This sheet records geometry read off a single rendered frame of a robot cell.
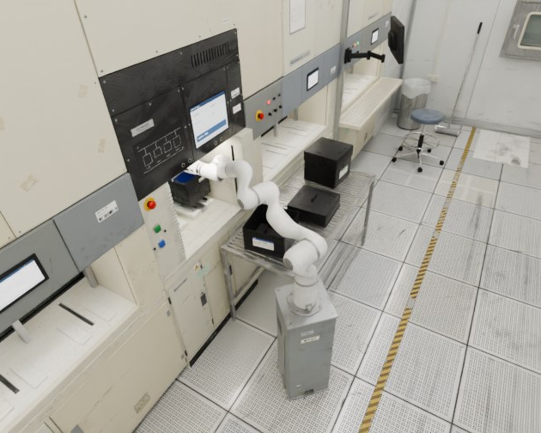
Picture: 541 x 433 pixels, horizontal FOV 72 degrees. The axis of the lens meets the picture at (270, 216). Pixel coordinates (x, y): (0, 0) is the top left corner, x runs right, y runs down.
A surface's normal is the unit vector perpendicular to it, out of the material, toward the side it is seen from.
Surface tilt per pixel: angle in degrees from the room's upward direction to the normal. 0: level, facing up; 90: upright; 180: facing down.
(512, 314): 0
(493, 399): 0
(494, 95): 90
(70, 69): 90
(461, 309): 0
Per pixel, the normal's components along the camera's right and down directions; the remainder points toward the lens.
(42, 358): -0.04, -0.79
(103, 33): 0.85, 0.31
